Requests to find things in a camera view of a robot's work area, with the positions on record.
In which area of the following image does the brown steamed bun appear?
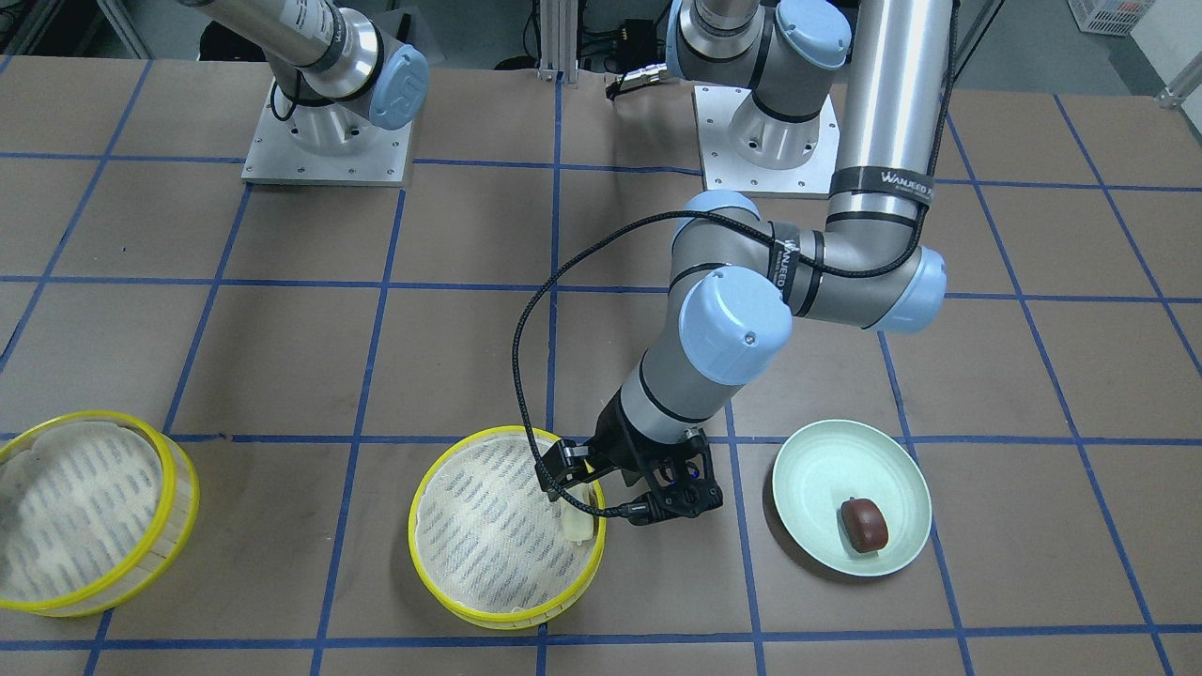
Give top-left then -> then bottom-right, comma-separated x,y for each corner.
839,497 -> 889,555

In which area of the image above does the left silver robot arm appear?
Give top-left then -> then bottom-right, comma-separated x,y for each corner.
525,1 -> 962,524

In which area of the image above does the black braided cable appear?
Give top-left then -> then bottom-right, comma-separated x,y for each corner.
513,0 -> 962,518

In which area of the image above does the white steamed bun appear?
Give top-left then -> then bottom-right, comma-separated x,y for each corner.
560,484 -> 596,546

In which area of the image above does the light green plate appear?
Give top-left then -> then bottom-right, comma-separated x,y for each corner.
770,420 -> 932,577

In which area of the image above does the middle yellow bamboo steamer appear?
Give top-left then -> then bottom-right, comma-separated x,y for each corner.
407,426 -> 607,631

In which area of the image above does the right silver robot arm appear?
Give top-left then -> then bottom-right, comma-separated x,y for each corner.
185,1 -> 430,130

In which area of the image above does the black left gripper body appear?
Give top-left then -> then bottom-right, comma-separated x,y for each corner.
588,392 -> 724,526

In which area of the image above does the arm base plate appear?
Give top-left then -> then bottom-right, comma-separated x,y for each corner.
694,84 -> 840,198
240,82 -> 416,186

